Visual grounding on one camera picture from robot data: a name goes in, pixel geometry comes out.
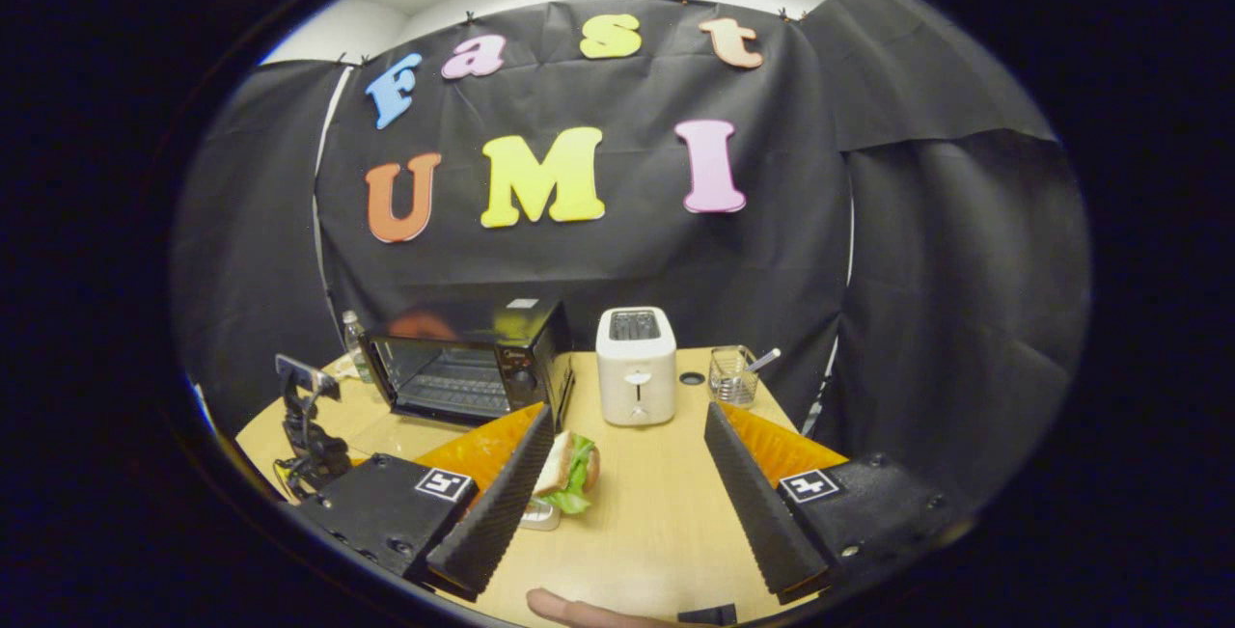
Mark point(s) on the black backdrop cloth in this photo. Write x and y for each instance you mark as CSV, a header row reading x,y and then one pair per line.
x,y
617,261

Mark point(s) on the white toaster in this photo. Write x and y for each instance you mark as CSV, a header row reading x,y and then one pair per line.
x,y
637,368

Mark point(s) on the clear plastic water bottle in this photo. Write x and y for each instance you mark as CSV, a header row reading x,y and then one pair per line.
x,y
355,348

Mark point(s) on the black table grommet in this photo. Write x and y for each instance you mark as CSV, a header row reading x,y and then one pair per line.
x,y
692,378

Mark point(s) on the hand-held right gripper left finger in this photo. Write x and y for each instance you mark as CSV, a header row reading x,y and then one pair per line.
x,y
497,512

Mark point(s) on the black electric oven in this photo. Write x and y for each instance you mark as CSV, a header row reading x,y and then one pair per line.
x,y
502,339

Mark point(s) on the lettuce sandwich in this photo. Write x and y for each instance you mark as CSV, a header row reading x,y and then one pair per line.
x,y
569,469

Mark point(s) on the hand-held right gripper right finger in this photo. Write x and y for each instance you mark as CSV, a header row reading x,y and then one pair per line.
x,y
753,512

